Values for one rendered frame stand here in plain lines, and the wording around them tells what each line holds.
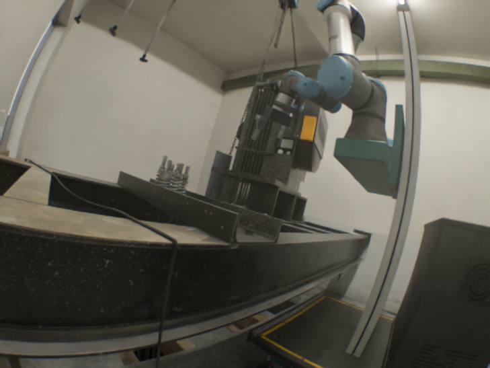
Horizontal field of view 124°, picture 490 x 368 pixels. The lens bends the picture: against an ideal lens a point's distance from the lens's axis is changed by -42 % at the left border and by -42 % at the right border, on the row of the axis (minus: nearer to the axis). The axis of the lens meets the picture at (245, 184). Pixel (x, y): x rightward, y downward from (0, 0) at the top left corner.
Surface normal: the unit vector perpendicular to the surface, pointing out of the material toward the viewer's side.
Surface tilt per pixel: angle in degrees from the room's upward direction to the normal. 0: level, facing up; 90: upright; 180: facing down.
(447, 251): 90
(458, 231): 90
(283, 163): 90
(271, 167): 90
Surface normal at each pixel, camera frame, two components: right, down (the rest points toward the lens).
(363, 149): -0.63, -0.19
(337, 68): -0.90, -0.11
